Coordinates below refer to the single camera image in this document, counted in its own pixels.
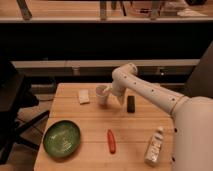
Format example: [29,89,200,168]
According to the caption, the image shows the white sponge block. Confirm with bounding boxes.
[78,89,90,104]

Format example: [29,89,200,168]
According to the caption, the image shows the black chair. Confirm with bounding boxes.
[0,59,49,165]

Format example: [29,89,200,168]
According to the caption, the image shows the dark box right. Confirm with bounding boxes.
[183,41,213,98]

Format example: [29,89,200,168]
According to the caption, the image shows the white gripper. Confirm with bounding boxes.
[103,81,126,105]

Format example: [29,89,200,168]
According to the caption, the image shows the green plate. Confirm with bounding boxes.
[43,120,81,159]

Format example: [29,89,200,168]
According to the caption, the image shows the black rectangular block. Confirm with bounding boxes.
[127,96,135,113]

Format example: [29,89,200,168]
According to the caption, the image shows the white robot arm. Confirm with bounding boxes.
[110,63,213,171]

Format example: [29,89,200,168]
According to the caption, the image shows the red carrot toy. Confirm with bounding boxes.
[107,129,116,154]

